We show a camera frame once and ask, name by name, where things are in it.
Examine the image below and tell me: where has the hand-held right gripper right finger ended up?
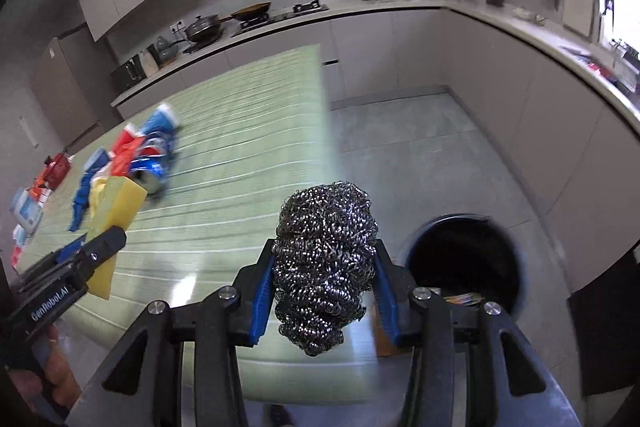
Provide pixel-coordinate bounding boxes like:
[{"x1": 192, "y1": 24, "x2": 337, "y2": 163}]
[{"x1": 370, "y1": 239, "x2": 583, "y2": 427}]

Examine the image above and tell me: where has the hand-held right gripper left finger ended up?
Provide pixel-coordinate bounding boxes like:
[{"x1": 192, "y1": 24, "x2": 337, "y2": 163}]
[{"x1": 70, "y1": 239, "x2": 281, "y2": 427}]

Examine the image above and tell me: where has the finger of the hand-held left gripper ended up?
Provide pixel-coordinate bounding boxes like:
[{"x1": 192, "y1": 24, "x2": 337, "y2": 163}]
[
  {"x1": 19, "y1": 240, "x2": 87, "y2": 289},
  {"x1": 64, "y1": 227, "x2": 127, "y2": 294}
]

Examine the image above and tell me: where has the yellow sponge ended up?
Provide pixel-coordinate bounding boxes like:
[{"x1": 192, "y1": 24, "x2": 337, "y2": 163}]
[{"x1": 86, "y1": 176, "x2": 148, "y2": 300}]

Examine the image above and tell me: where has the steel wool scourer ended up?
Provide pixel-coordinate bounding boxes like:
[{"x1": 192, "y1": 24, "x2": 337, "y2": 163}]
[{"x1": 272, "y1": 181, "x2": 378, "y2": 357}]

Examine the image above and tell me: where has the black round waste bin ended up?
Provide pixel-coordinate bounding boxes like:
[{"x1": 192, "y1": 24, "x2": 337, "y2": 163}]
[{"x1": 400, "y1": 213, "x2": 526, "y2": 314}]

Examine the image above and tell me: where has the person's left hand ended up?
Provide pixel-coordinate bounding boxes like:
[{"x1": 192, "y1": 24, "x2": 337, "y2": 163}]
[{"x1": 7, "y1": 327, "x2": 83, "y2": 413}]

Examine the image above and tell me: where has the blue cloth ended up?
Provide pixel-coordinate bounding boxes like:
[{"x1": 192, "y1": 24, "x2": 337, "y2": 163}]
[{"x1": 67, "y1": 172, "x2": 99, "y2": 233}]

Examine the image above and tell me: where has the blue and white tissue pack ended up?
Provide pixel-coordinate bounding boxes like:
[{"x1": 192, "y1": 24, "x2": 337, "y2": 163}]
[{"x1": 10, "y1": 187, "x2": 45, "y2": 233}]

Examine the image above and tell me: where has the red plastic wrapper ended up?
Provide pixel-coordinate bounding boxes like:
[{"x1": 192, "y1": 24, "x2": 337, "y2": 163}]
[{"x1": 107, "y1": 144, "x2": 136, "y2": 180}]

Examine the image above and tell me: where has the red basket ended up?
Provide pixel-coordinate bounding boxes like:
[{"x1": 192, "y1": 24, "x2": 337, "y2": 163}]
[{"x1": 42, "y1": 152, "x2": 72, "y2": 188}]

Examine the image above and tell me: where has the crushed blue soda can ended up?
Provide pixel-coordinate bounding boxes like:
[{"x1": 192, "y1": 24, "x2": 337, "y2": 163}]
[{"x1": 129, "y1": 133, "x2": 178, "y2": 196}]

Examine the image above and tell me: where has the red paper cup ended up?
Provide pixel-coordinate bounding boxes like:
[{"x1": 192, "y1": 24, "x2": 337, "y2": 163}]
[{"x1": 112, "y1": 123, "x2": 146, "y2": 158}]

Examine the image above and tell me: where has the blue paper cup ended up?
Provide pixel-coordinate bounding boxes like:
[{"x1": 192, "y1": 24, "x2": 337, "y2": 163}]
[{"x1": 140, "y1": 103, "x2": 182, "y2": 138}]

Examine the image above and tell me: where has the green checked tablecloth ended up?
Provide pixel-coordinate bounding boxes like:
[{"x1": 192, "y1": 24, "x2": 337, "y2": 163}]
[{"x1": 12, "y1": 44, "x2": 416, "y2": 403}]

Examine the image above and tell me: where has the grey refrigerator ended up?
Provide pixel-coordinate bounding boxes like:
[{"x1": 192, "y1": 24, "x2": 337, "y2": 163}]
[{"x1": 27, "y1": 24, "x2": 123, "y2": 158}]

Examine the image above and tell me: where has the black microwave oven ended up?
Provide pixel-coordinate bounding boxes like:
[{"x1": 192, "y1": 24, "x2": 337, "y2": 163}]
[{"x1": 110, "y1": 54, "x2": 151, "y2": 92}]

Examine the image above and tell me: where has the grey green kettle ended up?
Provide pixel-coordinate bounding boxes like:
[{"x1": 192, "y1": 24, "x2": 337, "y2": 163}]
[{"x1": 155, "y1": 36, "x2": 188, "y2": 62}]

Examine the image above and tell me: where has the black pot with glass lid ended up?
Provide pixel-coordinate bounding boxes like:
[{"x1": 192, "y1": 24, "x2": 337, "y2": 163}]
[{"x1": 182, "y1": 14, "x2": 233, "y2": 45}]

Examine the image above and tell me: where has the grey kitchen counter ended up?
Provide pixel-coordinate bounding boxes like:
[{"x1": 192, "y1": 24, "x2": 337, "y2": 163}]
[{"x1": 110, "y1": 0, "x2": 640, "y2": 288}]

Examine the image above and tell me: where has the black wok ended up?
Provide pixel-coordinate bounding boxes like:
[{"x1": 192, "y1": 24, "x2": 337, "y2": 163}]
[{"x1": 220, "y1": 2, "x2": 273, "y2": 22}]

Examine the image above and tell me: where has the black gas hob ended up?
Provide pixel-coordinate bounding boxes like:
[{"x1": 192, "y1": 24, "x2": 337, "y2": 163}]
[{"x1": 235, "y1": 0, "x2": 331, "y2": 35}]

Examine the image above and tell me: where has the grey cutting board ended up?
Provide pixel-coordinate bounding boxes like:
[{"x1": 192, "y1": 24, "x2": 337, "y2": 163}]
[{"x1": 562, "y1": 0, "x2": 601, "y2": 38}]

